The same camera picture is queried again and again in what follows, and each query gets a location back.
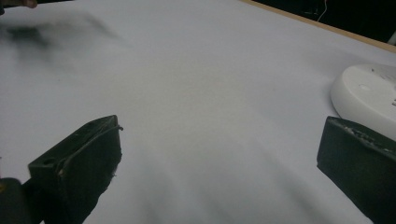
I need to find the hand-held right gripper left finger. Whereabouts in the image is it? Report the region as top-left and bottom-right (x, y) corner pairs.
(27, 114), (124, 224)

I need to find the white cable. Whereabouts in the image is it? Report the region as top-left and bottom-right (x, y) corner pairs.
(316, 0), (329, 22)

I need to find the white round device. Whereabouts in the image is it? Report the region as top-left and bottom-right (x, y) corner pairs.
(330, 63), (396, 142)

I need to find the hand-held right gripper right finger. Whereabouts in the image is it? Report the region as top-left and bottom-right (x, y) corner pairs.
(316, 116), (396, 224)

